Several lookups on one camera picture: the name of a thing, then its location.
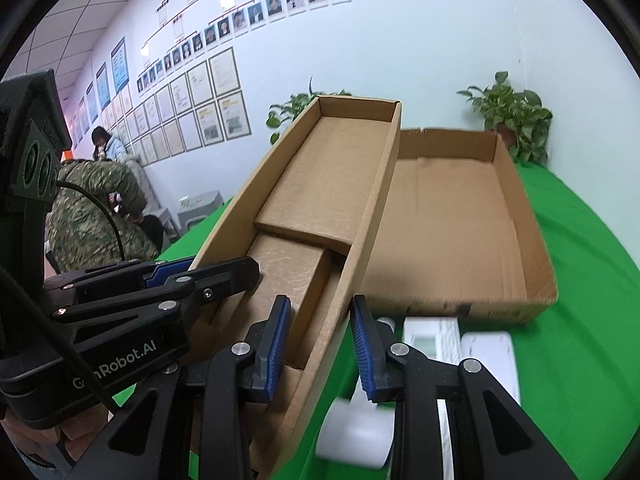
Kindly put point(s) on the blue wall poster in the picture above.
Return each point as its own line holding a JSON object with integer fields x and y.
{"x": 118, "y": 62}
{"x": 101, "y": 85}
{"x": 91, "y": 101}

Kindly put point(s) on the group of framed certificates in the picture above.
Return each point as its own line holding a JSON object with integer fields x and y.
{"x": 230, "y": 115}

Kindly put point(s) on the green plant leaves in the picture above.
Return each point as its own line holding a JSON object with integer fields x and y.
{"x": 505, "y": 105}

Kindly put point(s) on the white handheld device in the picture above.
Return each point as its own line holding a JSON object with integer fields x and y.
{"x": 355, "y": 435}

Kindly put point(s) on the potted green plant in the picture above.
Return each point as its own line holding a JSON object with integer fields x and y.
{"x": 290, "y": 107}

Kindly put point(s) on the grey stool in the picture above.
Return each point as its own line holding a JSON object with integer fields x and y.
{"x": 197, "y": 212}

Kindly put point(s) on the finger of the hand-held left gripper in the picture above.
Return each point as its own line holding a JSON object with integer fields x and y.
{"x": 170, "y": 270}
{"x": 220, "y": 282}

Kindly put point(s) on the narrow cardboard box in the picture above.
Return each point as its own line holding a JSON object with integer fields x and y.
{"x": 325, "y": 170}

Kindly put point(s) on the green tablecloth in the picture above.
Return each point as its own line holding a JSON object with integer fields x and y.
{"x": 575, "y": 360}

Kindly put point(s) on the white box with green label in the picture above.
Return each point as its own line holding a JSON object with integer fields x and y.
{"x": 430, "y": 337}

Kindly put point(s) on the large cardboard box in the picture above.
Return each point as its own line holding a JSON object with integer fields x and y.
{"x": 450, "y": 220}

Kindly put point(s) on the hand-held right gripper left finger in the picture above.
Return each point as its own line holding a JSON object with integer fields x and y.
{"x": 277, "y": 352}

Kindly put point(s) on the person's left hand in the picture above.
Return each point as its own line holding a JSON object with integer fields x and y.
{"x": 40, "y": 440}

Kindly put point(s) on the row of portrait photos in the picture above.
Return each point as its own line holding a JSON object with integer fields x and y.
{"x": 295, "y": 0}

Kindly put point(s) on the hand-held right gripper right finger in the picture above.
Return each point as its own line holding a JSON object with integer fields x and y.
{"x": 361, "y": 355}

